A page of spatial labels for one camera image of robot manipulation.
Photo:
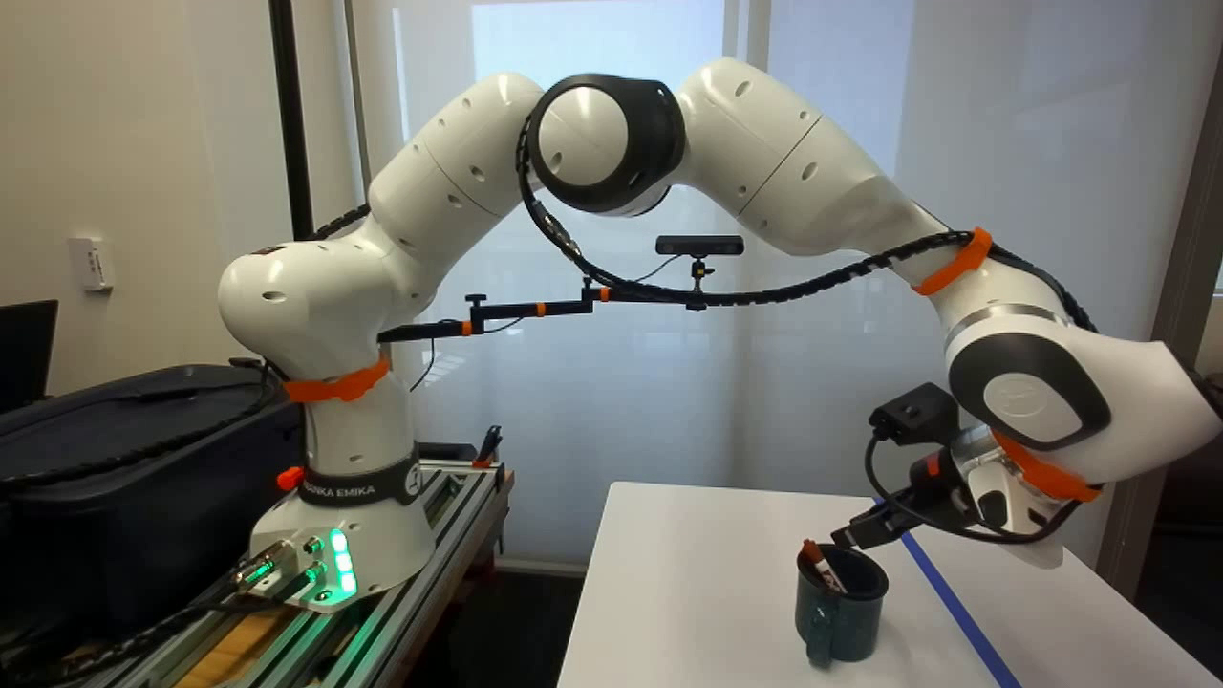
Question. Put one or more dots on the brown wooden post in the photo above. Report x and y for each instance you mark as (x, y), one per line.
(1129, 547)

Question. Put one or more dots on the long blue tape strip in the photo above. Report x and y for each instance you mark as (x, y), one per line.
(957, 612)

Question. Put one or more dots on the black storage case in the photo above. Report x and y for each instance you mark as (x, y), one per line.
(126, 483)

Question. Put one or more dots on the red marker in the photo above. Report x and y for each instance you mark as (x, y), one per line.
(823, 565)

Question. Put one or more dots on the black clamp lever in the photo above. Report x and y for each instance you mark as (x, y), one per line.
(485, 447)

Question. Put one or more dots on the white sheer curtain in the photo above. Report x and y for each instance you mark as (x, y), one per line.
(711, 407)

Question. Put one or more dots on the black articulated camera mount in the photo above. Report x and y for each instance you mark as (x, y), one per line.
(511, 310)

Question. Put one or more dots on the wooden plank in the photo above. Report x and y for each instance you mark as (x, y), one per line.
(233, 653)

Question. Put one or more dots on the black bar camera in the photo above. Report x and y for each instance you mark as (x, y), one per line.
(701, 248)

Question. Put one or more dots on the black monitor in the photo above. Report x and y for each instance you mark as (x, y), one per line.
(26, 355)

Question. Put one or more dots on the black vertical pole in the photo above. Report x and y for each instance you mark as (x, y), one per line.
(293, 117)

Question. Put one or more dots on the aluminium rail frame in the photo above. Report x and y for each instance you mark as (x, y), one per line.
(422, 576)

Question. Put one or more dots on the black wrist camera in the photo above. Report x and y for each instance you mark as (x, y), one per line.
(913, 416)

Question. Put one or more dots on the red knob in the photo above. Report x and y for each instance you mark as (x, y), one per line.
(293, 480)

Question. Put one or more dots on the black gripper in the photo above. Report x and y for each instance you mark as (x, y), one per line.
(957, 496)

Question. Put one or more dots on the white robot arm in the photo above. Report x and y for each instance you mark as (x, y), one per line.
(422, 194)

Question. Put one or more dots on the dark green mug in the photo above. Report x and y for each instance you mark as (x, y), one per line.
(845, 626)

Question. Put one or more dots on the white wall switch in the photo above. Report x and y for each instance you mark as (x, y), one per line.
(93, 267)

